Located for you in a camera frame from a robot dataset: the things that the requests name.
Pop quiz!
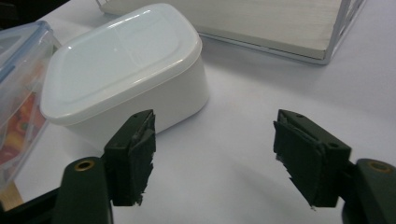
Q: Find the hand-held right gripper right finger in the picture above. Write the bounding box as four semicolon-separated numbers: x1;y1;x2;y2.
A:
273;109;352;209

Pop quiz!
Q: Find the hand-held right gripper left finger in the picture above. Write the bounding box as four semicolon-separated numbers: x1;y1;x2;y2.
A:
103;109;157;207

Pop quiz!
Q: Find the white lidded plastic container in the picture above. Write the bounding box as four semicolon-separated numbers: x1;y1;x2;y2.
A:
39;3;210;150

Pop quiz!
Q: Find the clear container with blue lid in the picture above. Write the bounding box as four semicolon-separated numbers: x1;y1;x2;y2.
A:
0;20;62;189

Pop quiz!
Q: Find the white wire basket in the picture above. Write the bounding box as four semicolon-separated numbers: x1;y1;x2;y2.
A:
95;0;367;65

